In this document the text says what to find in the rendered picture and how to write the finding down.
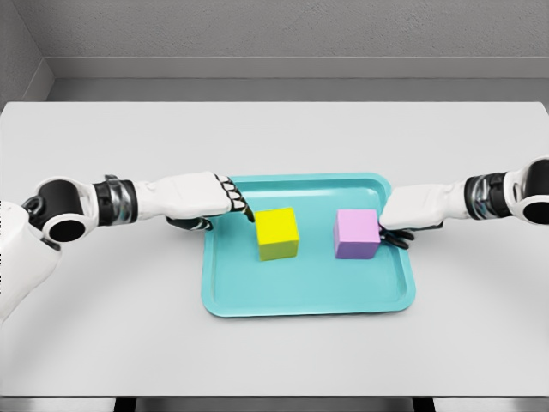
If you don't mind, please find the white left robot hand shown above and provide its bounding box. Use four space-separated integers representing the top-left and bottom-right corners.
165 171 256 232

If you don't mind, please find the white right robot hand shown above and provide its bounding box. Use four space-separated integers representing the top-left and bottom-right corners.
377 184 445 250

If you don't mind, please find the pink cube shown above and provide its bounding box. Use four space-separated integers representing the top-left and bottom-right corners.
333 209 381 261

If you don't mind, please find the yellow cube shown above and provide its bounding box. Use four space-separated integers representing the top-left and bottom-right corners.
255 207 300 263

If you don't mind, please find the teal rectangular tray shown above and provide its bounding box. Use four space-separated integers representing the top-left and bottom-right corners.
201 172 417 319

